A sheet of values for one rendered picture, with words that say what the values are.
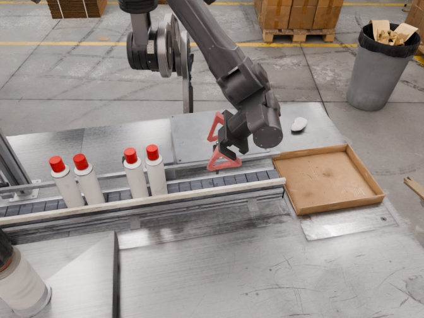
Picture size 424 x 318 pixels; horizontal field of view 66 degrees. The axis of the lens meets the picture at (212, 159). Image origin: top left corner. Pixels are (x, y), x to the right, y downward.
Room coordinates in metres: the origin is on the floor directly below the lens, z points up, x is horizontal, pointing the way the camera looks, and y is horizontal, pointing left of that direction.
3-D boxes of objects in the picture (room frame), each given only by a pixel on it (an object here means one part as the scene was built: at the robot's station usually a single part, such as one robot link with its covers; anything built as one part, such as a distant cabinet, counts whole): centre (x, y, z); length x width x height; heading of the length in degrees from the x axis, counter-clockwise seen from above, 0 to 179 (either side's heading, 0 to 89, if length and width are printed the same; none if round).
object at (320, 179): (0.79, -0.40, 0.85); 0.30 x 0.26 x 0.04; 101
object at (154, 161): (0.68, 0.17, 0.98); 0.05 x 0.05 x 0.20
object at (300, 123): (1.09, -0.36, 0.85); 0.08 x 0.07 x 0.04; 108
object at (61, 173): (0.64, 0.43, 0.98); 0.05 x 0.05 x 0.20
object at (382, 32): (2.55, -1.45, 0.50); 0.42 x 0.41 x 0.28; 89
